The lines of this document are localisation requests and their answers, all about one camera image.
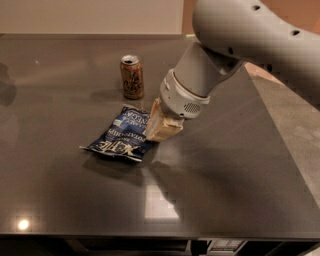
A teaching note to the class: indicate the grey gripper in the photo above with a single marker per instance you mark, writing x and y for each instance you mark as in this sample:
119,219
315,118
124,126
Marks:
181,98

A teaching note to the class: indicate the blue Kettle chip bag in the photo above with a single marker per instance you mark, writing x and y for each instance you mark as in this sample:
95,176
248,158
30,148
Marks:
125,136

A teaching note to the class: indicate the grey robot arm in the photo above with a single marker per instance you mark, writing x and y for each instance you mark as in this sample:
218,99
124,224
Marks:
228,34

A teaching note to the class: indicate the orange LaCroix soda can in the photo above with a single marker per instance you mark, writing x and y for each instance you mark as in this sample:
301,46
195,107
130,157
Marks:
132,76

